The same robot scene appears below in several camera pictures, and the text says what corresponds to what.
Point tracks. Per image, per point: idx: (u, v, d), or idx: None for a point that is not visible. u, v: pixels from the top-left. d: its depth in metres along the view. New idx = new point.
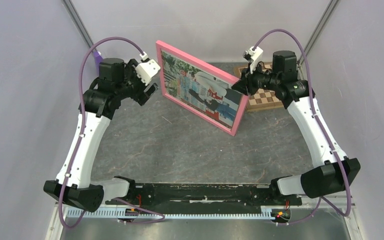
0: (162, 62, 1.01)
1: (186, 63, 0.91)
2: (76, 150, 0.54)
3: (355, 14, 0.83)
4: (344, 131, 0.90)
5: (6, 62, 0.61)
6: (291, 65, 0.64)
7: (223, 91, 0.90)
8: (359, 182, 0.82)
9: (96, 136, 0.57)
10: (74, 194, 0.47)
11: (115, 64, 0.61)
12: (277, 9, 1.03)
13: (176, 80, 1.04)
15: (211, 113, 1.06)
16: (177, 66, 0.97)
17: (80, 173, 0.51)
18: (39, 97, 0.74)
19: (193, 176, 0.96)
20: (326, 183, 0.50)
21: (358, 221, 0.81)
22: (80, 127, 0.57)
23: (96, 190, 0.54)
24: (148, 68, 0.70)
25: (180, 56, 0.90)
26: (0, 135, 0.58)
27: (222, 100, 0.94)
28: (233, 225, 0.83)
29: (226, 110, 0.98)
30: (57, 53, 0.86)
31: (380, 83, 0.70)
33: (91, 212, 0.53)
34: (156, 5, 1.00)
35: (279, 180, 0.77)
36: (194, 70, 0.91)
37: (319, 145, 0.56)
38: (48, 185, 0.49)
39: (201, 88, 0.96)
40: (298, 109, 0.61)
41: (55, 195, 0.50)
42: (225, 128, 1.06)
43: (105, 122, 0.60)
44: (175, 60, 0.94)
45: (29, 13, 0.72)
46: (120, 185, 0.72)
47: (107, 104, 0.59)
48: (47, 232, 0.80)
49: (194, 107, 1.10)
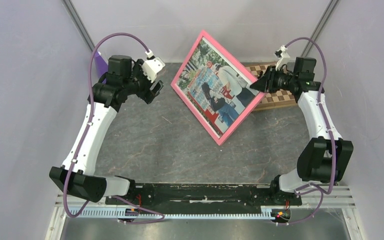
0: (194, 50, 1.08)
1: (219, 54, 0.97)
2: (84, 137, 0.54)
3: (356, 13, 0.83)
4: (344, 131, 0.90)
5: (5, 62, 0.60)
6: (307, 67, 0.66)
7: (238, 90, 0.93)
8: (358, 183, 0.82)
9: (102, 126, 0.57)
10: (80, 180, 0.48)
11: (124, 59, 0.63)
12: (278, 9, 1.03)
13: (196, 71, 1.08)
15: (210, 113, 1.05)
16: (207, 57, 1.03)
17: (86, 160, 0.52)
18: (38, 97, 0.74)
19: (193, 176, 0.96)
20: (314, 155, 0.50)
21: (358, 222, 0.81)
22: (88, 116, 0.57)
23: (100, 180, 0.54)
24: (152, 63, 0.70)
25: (217, 46, 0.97)
26: None
27: (232, 100, 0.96)
28: (233, 225, 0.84)
29: (229, 112, 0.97)
30: (57, 53, 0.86)
31: (380, 83, 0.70)
33: (93, 201, 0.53)
34: (156, 5, 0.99)
35: (280, 177, 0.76)
36: (222, 63, 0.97)
37: (317, 124, 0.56)
38: (54, 169, 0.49)
39: (218, 84, 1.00)
40: (305, 96, 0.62)
41: (60, 182, 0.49)
42: (214, 135, 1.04)
43: (112, 113, 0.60)
44: (209, 51, 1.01)
45: (29, 12, 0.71)
46: (121, 182, 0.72)
47: (115, 96, 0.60)
48: (47, 232, 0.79)
49: (195, 105, 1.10)
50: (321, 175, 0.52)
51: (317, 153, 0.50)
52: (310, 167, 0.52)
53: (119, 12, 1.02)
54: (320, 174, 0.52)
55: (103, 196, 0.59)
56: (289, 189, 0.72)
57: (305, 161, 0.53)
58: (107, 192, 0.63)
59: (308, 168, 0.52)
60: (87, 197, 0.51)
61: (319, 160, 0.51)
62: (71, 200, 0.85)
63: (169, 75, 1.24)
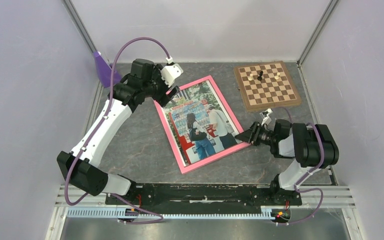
0: (194, 85, 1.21)
1: (216, 99, 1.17)
2: (97, 129, 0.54)
3: (355, 13, 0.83)
4: (343, 131, 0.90)
5: (5, 62, 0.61)
6: (284, 132, 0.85)
7: (222, 132, 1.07)
8: (358, 183, 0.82)
9: (117, 121, 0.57)
10: (84, 169, 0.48)
11: (146, 64, 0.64)
12: (277, 10, 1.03)
13: (187, 100, 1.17)
15: (184, 141, 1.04)
16: (204, 96, 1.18)
17: (94, 150, 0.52)
18: (38, 97, 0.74)
19: (193, 176, 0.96)
20: (298, 130, 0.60)
21: (358, 222, 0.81)
22: (104, 111, 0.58)
23: (102, 174, 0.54)
24: (172, 69, 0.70)
25: (218, 93, 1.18)
26: None
27: (213, 138, 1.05)
28: (233, 225, 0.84)
29: (206, 146, 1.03)
30: (57, 53, 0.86)
31: (380, 83, 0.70)
33: (92, 194, 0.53)
34: (156, 5, 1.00)
35: (279, 175, 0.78)
36: (216, 107, 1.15)
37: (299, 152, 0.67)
38: (63, 154, 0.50)
39: (205, 120, 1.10)
40: (281, 143, 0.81)
41: (65, 167, 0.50)
42: (180, 161, 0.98)
43: (127, 112, 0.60)
44: (208, 92, 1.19)
45: (29, 12, 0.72)
46: (123, 182, 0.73)
47: (133, 97, 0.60)
48: (47, 232, 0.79)
49: (171, 127, 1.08)
50: (317, 147, 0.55)
51: (300, 127, 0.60)
52: (303, 141, 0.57)
53: (119, 12, 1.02)
54: (316, 146, 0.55)
55: (102, 191, 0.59)
56: (288, 185, 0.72)
57: (297, 143, 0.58)
58: (108, 188, 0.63)
59: (302, 142, 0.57)
60: (87, 188, 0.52)
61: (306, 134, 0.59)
62: (72, 199, 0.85)
63: None
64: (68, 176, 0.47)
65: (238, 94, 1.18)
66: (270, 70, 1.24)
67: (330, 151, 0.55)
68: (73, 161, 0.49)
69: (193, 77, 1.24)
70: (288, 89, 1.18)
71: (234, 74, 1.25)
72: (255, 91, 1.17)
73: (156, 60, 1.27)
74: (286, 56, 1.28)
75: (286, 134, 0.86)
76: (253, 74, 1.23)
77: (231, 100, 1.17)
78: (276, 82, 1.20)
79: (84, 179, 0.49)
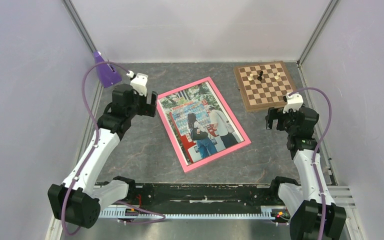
0: (194, 85, 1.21)
1: (216, 99, 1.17)
2: (88, 158, 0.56)
3: (355, 13, 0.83)
4: (344, 131, 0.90)
5: (6, 62, 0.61)
6: (307, 125, 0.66)
7: (223, 131, 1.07)
8: (359, 183, 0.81)
9: (106, 150, 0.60)
10: (79, 198, 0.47)
11: (126, 92, 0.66)
12: (277, 10, 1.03)
13: (187, 100, 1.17)
15: (186, 140, 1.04)
16: (204, 96, 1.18)
17: (87, 178, 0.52)
18: (38, 96, 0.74)
19: (193, 176, 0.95)
20: (307, 221, 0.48)
21: (358, 221, 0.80)
22: (93, 140, 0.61)
23: (96, 204, 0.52)
24: (137, 79, 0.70)
25: (218, 93, 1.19)
26: None
27: (214, 137, 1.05)
28: (233, 225, 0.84)
29: (208, 146, 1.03)
30: (57, 53, 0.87)
31: (380, 82, 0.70)
33: (86, 227, 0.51)
34: (156, 5, 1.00)
35: (281, 184, 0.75)
36: (216, 107, 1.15)
37: (310, 186, 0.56)
38: (53, 187, 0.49)
39: (206, 119, 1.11)
40: (300, 154, 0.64)
41: (58, 200, 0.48)
42: (182, 160, 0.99)
43: (115, 140, 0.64)
44: (208, 93, 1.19)
45: (29, 12, 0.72)
46: (119, 187, 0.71)
47: (120, 125, 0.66)
48: (47, 232, 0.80)
49: (172, 126, 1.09)
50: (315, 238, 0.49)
51: (310, 217, 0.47)
52: (303, 233, 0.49)
53: (119, 12, 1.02)
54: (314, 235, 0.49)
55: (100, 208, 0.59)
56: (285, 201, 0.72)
57: (297, 224, 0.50)
58: (106, 204, 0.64)
59: (301, 231, 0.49)
60: (79, 221, 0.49)
61: (313, 222, 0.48)
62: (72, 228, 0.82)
63: (169, 75, 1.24)
64: (64, 213, 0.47)
65: (238, 94, 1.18)
66: (270, 70, 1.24)
67: (327, 236, 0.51)
68: (66, 193, 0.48)
69: (193, 77, 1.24)
70: (288, 89, 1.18)
71: (234, 74, 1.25)
72: (255, 91, 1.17)
73: (156, 60, 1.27)
74: (286, 56, 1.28)
75: (308, 128, 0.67)
76: (253, 74, 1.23)
77: (231, 100, 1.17)
78: (277, 82, 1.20)
79: (80, 211, 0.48)
